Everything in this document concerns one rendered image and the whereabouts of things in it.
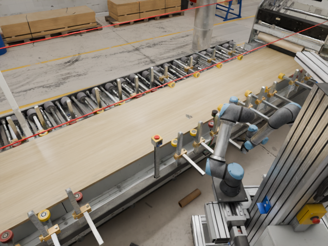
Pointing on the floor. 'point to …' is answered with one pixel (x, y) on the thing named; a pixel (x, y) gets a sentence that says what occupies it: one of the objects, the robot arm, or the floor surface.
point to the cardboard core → (189, 197)
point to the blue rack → (229, 10)
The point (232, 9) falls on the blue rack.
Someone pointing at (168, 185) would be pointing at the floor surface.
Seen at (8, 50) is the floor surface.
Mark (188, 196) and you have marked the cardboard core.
